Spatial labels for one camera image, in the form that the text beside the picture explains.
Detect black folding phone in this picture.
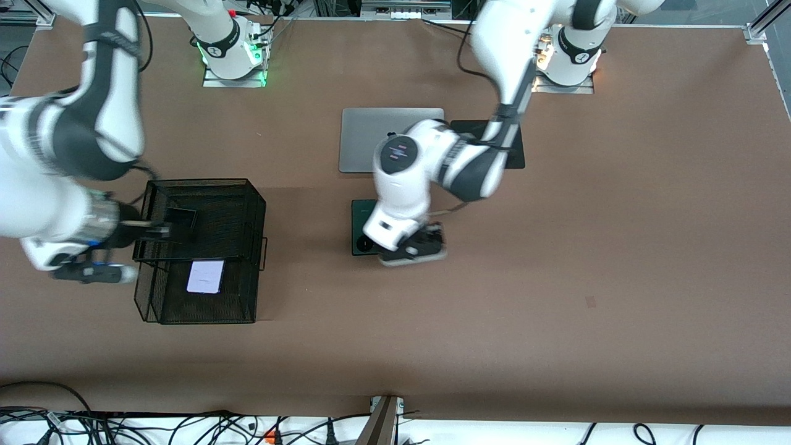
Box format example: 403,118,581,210
166,208,198,243

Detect dark green phone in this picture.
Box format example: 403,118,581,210
352,199,396,256

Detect white folding phone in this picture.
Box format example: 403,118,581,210
187,260,225,294

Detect black mesh tray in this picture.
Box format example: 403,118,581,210
134,260,258,324

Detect silver laptop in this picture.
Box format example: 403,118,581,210
339,108,446,174

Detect black mouse pad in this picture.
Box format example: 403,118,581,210
450,119,526,171

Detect black wire mesh basket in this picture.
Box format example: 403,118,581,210
132,179,268,271

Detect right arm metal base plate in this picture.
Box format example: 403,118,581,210
203,62,268,88

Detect thick black cable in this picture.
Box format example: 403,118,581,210
0,381,93,413

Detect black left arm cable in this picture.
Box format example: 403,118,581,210
456,17,492,81

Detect metal camera post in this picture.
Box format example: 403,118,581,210
357,396,405,445

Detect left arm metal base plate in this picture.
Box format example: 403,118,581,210
534,67,595,95

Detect black cable on table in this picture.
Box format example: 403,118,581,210
422,17,475,33

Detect grey network switch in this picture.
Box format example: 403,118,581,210
360,0,453,20

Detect aluminium frame profile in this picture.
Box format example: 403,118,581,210
19,0,57,27
743,0,791,45

